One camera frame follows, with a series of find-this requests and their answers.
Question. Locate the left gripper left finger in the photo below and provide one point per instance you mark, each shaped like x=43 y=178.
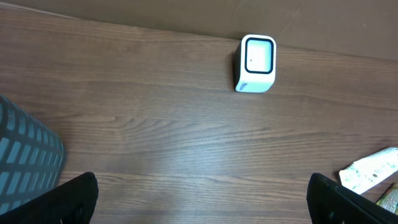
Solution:
x=70 y=203

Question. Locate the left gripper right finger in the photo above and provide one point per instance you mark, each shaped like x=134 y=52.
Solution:
x=331 y=203

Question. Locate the white tube gold cap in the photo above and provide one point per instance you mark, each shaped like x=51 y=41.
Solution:
x=369 y=171

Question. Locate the green yellow snack pouch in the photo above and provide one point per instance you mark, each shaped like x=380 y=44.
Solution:
x=389 y=199

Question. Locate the white barcode scanner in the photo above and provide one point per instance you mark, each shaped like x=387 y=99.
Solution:
x=255 y=64

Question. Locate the grey plastic shopping basket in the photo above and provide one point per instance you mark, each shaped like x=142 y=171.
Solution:
x=32 y=157

